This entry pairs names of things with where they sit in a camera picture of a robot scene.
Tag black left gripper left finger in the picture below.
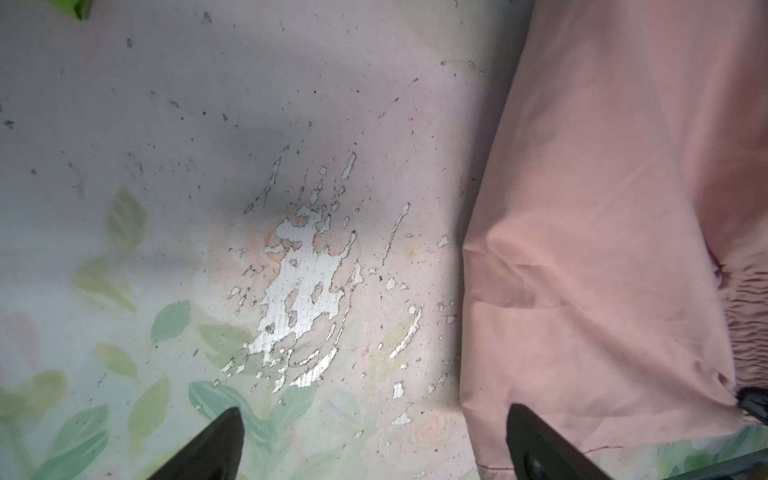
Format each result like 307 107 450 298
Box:
148 407 245 480

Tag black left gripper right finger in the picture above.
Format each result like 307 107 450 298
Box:
506 404 610 480

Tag lime green shorts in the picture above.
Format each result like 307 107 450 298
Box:
48 0 92 21

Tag pink shorts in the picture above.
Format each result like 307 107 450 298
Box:
460 1 767 479

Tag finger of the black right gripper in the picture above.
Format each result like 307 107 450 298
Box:
737 387 768 425

